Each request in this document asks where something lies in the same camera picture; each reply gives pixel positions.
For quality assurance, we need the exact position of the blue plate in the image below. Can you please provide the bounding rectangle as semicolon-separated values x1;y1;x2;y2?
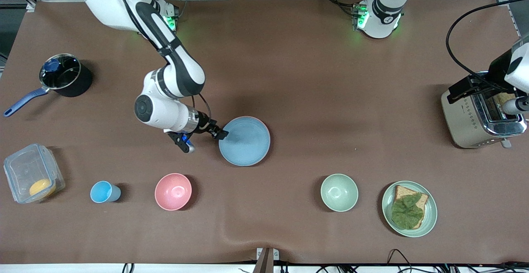
218;116;272;167

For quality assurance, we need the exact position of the toast slice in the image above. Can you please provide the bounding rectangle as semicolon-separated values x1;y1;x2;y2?
494;92;517;108

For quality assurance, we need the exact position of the beige metal toaster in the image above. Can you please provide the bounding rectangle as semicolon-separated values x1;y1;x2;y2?
440;72;528;149

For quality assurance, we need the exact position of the pink bowl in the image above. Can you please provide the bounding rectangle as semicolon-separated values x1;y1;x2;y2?
155;173;193;211

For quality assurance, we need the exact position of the brown bread slice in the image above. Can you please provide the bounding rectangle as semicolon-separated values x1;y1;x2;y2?
393;185;429;229

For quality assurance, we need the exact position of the blue cup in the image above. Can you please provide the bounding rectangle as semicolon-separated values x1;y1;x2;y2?
90;181;122;204

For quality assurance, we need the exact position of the brown table cover cloth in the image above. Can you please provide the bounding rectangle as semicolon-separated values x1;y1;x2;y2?
0;0;529;265

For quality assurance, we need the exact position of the green plate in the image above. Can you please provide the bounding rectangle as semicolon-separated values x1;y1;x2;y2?
381;181;438;238

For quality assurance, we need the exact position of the green bowl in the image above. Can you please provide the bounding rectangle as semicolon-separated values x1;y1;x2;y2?
320;174;359;213

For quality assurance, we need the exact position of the metal table clamp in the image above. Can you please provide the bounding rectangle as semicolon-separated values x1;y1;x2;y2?
253;247;280;273

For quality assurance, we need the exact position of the green lettuce leaf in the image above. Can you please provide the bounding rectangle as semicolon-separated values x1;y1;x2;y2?
391;194;426;229

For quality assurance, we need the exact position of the orange food piece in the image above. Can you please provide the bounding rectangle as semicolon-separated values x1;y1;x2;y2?
29;178;57;198

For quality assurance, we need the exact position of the clear plastic container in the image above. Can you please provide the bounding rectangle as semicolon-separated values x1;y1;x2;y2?
3;143;66;204

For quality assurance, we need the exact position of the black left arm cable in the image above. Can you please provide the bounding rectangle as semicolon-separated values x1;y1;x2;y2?
445;0;529;89

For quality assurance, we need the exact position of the black pot with blue handle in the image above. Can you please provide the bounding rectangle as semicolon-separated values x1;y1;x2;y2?
3;53;93;117

